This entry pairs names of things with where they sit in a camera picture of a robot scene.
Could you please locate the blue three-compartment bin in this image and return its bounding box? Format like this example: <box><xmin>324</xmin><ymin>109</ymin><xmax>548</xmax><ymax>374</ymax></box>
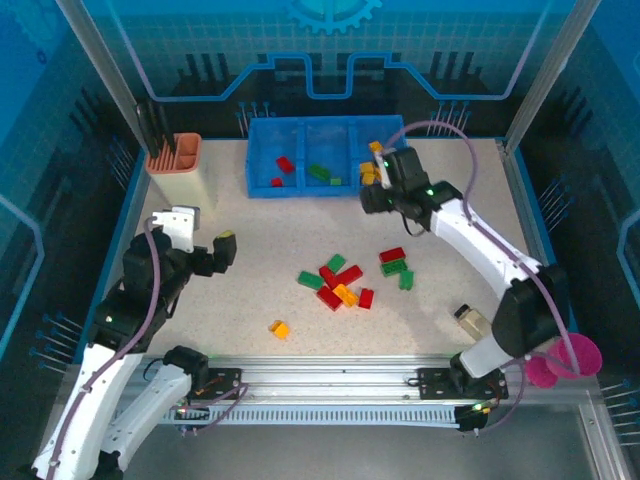
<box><xmin>246</xmin><ymin>114</ymin><xmax>407</xmax><ymax>200</ymax></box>

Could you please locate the beige holder with orange top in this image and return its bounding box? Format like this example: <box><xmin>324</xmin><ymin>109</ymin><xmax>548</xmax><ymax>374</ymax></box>
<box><xmin>144</xmin><ymin>132</ymin><xmax>220</xmax><ymax>220</ymax></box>

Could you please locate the black controller board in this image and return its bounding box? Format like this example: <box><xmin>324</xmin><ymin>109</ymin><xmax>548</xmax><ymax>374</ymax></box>
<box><xmin>457</xmin><ymin>401</ymin><xmax>496</xmax><ymax>435</ymax></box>
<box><xmin>173</xmin><ymin>401</ymin><xmax>211</xmax><ymax>421</ymax></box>

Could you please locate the small beige jar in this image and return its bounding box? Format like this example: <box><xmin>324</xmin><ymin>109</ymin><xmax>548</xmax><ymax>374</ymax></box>
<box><xmin>453</xmin><ymin>303</ymin><xmax>493</xmax><ymax>344</ymax></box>

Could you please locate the small magenta foam cylinder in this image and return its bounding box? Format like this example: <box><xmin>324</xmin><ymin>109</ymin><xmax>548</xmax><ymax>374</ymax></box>
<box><xmin>525</xmin><ymin>355</ymin><xmax>559</xmax><ymax>390</ymax></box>

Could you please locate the pink plastic cup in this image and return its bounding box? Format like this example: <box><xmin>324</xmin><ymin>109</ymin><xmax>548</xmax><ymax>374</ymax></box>
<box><xmin>547</xmin><ymin>333</ymin><xmax>604</xmax><ymax>380</ymax></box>

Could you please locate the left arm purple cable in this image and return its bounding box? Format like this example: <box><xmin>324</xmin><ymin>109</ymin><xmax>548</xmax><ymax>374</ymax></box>
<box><xmin>45</xmin><ymin>215</ymin><xmax>164</xmax><ymax>479</ymax></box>

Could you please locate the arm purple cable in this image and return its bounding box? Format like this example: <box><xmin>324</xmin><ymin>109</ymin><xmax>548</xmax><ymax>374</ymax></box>
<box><xmin>45</xmin><ymin>215</ymin><xmax>164</xmax><ymax>479</ymax></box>
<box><xmin>382</xmin><ymin>121</ymin><xmax>582</xmax><ymax>434</ymax></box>

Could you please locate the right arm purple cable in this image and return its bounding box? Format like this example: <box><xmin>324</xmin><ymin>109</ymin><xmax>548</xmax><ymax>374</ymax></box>
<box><xmin>382</xmin><ymin>121</ymin><xmax>582</xmax><ymax>434</ymax></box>

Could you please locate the black utensil handle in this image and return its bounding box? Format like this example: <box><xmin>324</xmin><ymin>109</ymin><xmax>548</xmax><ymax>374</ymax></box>
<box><xmin>151</xmin><ymin>102</ymin><xmax>176</xmax><ymax>156</ymax></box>

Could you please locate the aluminium table side rail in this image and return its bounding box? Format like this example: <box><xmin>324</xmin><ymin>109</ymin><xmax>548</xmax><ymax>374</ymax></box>
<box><xmin>494</xmin><ymin>138</ymin><xmax>569</xmax><ymax>337</ymax></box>

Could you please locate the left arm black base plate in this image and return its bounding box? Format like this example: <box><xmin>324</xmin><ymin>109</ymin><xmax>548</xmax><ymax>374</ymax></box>
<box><xmin>192</xmin><ymin>367</ymin><xmax>245</xmax><ymax>402</ymax></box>

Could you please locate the short purple cable loop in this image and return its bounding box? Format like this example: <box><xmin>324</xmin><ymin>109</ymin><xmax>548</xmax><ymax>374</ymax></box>
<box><xmin>169</xmin><ymin>381</ymin><xmax>250</xmax><ymax>436</ymax></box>

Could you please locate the aluminium mounting rail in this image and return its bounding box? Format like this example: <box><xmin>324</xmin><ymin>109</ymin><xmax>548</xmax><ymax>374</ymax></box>
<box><xmin>122</xmin><ymin>353</ymin><xmax>601</xmax><ymax>401</ymax></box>

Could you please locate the aluminium frame post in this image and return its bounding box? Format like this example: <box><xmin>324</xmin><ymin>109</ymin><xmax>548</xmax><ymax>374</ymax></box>
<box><xmin>53</xmin><ymin>0</ymin><xmax>156</xmax><ymax>157</ymax></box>
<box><xmin>502</xmin><ymin>0</ymin><xmax>604</xmax><ymax>151</ymax></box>

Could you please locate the white slotted cable duct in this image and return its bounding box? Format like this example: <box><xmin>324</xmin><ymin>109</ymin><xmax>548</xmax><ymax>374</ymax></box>
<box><xmin>114</xmin><ymin>403</ymin><xmax>462</xmax><ymax>427</ymax></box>

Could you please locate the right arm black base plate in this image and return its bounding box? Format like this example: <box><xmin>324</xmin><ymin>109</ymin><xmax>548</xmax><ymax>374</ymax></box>
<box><xmin>416</xmin><ymin>367</ymin><xmax>510</xmax><ymax>401</ymax></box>

